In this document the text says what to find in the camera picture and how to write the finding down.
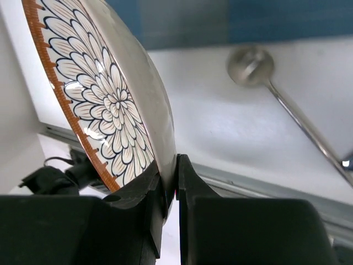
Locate front aluminium rail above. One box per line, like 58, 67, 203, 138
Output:
38, 127, 352, 247

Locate silver spoon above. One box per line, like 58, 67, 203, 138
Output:
227, 45, 352, 186

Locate blue beige checked placemat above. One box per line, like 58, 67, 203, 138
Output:
109, 0, 352, 50

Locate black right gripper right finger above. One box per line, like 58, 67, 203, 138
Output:
176, 155, 338, 264

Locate silver table knife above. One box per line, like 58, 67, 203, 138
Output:
341, 152, 353, 172

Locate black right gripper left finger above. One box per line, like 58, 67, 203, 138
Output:
1, 162, 165, 264

